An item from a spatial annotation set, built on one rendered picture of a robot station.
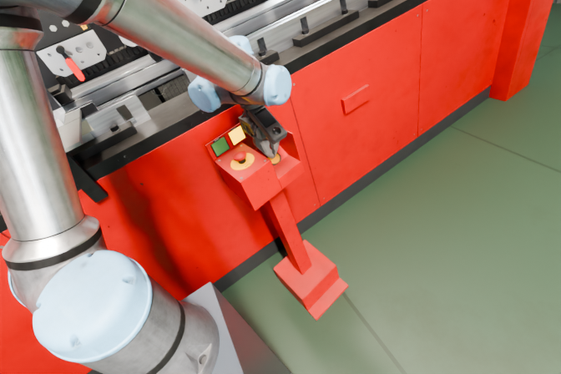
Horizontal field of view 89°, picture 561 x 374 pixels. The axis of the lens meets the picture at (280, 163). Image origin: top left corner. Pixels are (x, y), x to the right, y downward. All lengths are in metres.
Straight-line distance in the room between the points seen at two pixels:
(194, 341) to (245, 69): 0.43
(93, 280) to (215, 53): 0.34
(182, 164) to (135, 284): 0.68
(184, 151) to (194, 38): 0.64
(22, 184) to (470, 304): 1.36
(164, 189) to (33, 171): 0.65
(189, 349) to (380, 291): 0.99
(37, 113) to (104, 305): 0.25
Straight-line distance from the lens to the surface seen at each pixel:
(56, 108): 1.09
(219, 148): 0.88
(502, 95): 2.39
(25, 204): 0.49
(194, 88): 0.63
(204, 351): 0.54
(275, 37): 1.19
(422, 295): 1.39
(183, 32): 0.42
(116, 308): 0.40
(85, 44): 1.02
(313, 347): 1.34
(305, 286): 1.29
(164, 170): 1.04
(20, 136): 0.47
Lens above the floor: 1.26
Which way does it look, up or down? 39 degrees down
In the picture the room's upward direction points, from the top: 20 degrees counter-clockwise
